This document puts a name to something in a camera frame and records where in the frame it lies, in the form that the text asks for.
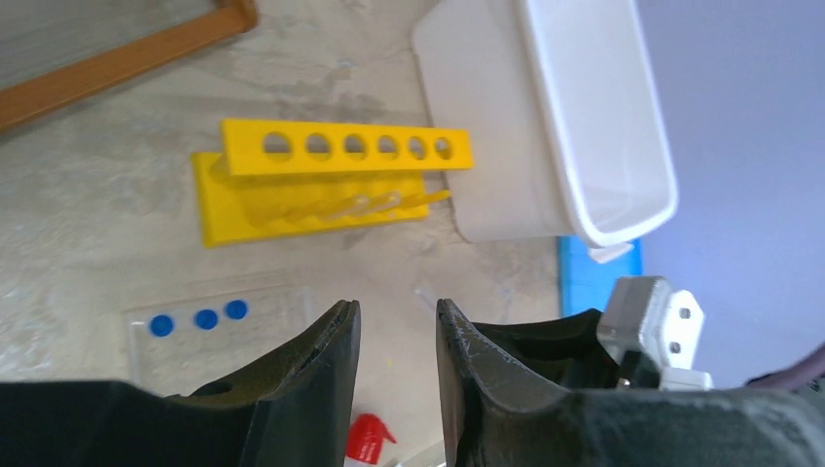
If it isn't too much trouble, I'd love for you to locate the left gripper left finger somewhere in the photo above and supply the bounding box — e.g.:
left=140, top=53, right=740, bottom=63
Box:
left=1, top=301, right=361, bottom=466

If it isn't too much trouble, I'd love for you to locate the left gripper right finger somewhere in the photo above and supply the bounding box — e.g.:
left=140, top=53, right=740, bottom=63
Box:
left=436, top=300, right=824, bottom=466

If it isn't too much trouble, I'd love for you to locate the yellow test tube rack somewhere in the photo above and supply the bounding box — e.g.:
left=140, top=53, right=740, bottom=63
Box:
left=191, top=119, right=473, bottom=247

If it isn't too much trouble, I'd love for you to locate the red nozzle wash bottle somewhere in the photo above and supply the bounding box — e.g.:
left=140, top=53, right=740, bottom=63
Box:
left=343, top=413, right=397, bottom=467

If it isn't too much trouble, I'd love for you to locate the blue cap tube three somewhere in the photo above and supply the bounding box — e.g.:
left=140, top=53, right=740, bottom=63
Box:
left=224, top=299, right=249, bottom=320

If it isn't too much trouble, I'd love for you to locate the blue cap tube two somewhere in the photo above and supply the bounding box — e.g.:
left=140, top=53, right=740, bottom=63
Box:
left=193, top=308, right=219, bottom=331

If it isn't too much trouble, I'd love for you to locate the glass stirring rod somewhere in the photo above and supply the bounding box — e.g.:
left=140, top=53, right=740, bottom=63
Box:
left=413, top=287, right=439, bottom=314

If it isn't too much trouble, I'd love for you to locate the clear tube rack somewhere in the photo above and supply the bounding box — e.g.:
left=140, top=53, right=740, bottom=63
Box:
left=126, top=285, right=319, bottom=396

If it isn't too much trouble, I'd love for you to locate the blue cap tube one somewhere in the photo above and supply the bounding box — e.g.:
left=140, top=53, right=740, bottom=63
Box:
left=148, top=314, right=175, bottom=338

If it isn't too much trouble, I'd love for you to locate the blue plastic lid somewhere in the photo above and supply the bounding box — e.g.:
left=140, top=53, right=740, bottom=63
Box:
left=556, top=236, right=643, bottom=317

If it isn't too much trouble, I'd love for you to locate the white plastic bin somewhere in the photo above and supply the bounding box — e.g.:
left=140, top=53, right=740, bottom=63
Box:
left=412, top=1, right=678, bottom=263

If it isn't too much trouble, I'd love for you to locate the wooden shelf rack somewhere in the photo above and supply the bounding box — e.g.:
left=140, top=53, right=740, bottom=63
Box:
left=1, top=1, right=259, bottom=132

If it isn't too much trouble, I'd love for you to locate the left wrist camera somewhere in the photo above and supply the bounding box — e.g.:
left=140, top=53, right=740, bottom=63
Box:
left=596, top=276, right=713, bottom=391

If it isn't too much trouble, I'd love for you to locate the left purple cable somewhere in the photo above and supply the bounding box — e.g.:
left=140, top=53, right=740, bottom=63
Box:
left=747, top=341, right=825, bottom=392

